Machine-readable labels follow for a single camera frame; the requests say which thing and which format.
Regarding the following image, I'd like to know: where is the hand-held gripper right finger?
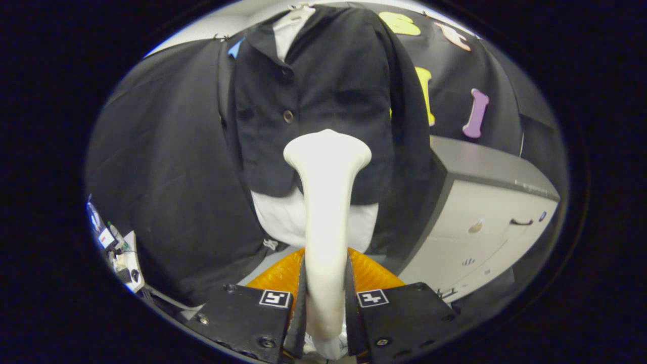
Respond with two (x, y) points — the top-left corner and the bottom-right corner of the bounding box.
(345, 248), (460, 364)

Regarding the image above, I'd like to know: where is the black suit jacket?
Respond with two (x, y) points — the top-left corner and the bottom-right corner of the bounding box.
(217, 5), (433, 253)

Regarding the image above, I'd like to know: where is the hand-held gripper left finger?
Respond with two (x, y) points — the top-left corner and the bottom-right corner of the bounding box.
(186, 248), (307, 364)

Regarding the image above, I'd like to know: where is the black backdrop cloth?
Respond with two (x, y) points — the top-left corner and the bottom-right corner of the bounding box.
(85, 3), (564, 306)

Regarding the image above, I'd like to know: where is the white garment steamer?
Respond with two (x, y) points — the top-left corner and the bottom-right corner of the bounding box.
(283, 129), (373, 360)

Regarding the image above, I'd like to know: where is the grey cabinet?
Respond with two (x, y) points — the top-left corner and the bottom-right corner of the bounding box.
(397, 134), (561, 304)

